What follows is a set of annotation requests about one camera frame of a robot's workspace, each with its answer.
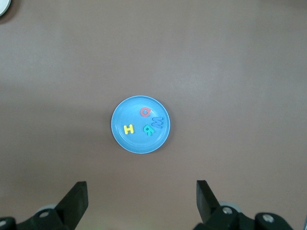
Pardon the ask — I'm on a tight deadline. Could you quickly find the teal letter R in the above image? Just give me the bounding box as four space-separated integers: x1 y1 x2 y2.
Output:
142 124 154 137

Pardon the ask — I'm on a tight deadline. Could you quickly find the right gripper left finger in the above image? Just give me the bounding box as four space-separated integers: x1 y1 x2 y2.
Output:
26 181 89 230

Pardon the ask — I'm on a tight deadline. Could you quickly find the beige plate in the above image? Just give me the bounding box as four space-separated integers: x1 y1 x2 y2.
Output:
0 0 12 17

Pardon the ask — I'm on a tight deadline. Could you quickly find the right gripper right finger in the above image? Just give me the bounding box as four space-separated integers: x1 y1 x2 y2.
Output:
194 180 242 230

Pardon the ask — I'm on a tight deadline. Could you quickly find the blue uppercase letter W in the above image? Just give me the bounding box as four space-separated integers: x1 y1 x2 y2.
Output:
151 116 165 129

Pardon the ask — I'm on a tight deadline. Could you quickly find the blue plate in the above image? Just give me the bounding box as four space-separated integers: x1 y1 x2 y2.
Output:
110 95 171 154

